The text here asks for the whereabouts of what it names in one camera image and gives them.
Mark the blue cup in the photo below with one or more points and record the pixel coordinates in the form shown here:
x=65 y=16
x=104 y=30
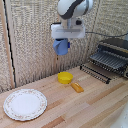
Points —
x=61 y=46

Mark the black toaster oven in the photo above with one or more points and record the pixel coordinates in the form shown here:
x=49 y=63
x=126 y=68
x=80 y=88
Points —
x=116 y=45

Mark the black dish rack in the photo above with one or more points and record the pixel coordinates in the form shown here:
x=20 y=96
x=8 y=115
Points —
x=106 y=65

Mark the yellow bowl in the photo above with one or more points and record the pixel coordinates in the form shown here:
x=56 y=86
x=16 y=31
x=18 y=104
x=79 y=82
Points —
x=65 y=77

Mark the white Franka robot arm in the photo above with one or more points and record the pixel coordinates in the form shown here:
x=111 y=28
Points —
x=72 y=10

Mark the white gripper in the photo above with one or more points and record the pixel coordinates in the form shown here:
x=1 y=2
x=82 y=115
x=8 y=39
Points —
x=68 y=31

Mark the white floral rimmed plate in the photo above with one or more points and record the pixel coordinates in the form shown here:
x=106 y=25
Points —
x=25 y=104

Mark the orange yellow block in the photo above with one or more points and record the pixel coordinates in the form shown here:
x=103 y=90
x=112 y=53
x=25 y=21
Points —
x=77 y=87

